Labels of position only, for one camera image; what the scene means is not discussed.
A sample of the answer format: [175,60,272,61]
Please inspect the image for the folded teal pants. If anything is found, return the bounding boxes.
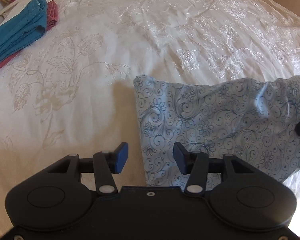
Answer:
[0,0,49,68]

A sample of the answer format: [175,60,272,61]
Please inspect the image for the light blue floral pants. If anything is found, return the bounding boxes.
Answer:
[134,75,300,187]

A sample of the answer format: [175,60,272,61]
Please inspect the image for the cream embroidered bedspread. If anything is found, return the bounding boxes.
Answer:
[0,0,300,237]

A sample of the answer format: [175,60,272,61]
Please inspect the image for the white left nightstand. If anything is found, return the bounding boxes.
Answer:
[0,0,19,19]

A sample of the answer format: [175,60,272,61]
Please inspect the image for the folded red pants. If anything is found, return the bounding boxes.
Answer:
[0,0,60,79]

